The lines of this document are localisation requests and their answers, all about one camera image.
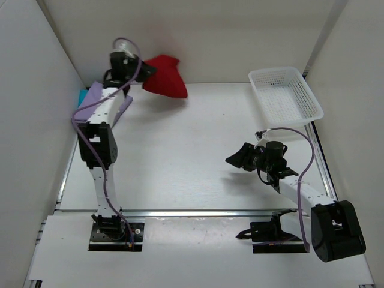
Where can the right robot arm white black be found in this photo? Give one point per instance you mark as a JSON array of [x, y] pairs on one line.
[[335, 229]]

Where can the teal t shirt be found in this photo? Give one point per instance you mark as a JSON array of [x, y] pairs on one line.
[[82, 96]]

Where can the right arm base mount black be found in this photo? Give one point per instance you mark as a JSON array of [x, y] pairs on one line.
[[279, 235]]

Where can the lavender t shirt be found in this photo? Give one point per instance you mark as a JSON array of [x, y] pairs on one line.
[[94, 94]]

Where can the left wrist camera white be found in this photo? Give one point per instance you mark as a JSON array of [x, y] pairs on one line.
[[125, 47]]

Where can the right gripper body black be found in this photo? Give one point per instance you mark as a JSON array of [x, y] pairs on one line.
[[262, 164]]

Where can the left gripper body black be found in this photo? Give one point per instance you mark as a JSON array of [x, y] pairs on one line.
[[132, 65]]

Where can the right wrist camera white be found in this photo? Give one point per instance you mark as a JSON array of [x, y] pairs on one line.
[[262, 137]]

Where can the white plastic basket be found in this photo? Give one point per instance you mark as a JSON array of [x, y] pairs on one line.
[[284, 97]]

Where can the red t shirt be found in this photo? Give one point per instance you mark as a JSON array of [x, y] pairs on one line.
[[167, 80]]

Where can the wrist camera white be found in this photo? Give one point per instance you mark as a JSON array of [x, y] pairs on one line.
[[125, 47], [262, 137]]

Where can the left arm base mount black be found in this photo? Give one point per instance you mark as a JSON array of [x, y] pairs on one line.
[[120, 240]]

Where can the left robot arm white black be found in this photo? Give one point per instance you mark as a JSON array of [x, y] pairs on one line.
[[97, 144]]

